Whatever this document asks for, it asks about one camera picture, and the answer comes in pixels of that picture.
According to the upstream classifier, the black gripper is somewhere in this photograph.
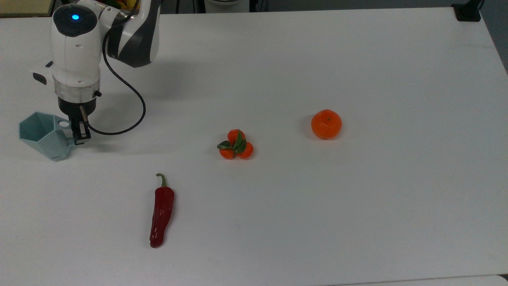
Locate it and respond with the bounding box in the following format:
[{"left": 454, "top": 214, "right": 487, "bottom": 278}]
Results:
[{"left": 58, "top": 95, "right": 98, "bottom": 145}]

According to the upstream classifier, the light blue hexagonal mug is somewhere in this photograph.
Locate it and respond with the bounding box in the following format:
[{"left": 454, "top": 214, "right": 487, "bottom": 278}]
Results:
[{"left": 19, "top": 112, "right": 75, "bottom": 161}]

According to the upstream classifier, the red chili pepper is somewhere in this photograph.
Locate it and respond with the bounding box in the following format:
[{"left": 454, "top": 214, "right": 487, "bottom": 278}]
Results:
[{"left": 149, "top": 173, "right": 175, "bottom": 249}]

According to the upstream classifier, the wooden board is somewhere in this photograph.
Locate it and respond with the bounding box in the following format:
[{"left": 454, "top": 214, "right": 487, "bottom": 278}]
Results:
[{"left": 0, "top": 0, "right": 55, "bottom": 18}]

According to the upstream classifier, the small tangerine cluster with leaves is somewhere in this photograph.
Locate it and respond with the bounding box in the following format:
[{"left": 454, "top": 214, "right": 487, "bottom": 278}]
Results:
[{"left": 217, "top": 128, "right": 254, "bottom": 160}]

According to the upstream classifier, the orange tangerine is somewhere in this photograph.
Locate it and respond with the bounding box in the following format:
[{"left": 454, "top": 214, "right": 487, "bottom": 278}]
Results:
[{"left": 311, "top": 109, "right": 343, "bottom": 140}]

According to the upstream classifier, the black stand base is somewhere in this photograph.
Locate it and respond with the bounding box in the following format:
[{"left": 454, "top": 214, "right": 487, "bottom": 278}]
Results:
[{"left": 452, "top": 0, "right": 485, "bottom": 22}]

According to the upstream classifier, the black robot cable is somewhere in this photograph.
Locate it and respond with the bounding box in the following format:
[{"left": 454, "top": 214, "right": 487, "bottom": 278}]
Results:
[{"left": 87, "top": 24, "right": 146, "bottom": 136}]

